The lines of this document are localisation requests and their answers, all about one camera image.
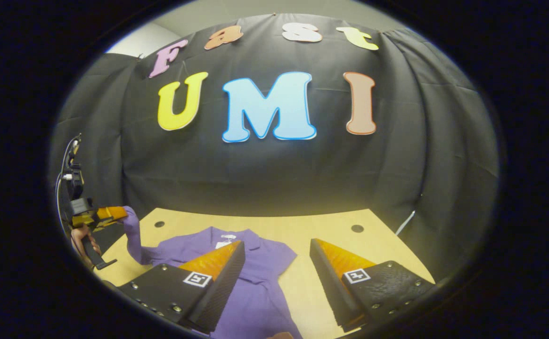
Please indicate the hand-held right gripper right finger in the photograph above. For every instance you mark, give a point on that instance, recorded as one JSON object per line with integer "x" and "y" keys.
{"x": 331, "y": 287}

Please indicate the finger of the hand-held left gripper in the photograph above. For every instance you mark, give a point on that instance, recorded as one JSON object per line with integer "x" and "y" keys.
{"x": 111, "y": 214}

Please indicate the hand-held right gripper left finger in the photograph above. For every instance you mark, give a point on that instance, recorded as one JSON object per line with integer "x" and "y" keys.
{"x": 222, "y": 287}

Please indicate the purple knit cardigan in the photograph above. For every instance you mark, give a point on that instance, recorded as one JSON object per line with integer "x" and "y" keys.
{"x": 260, "y": 296}

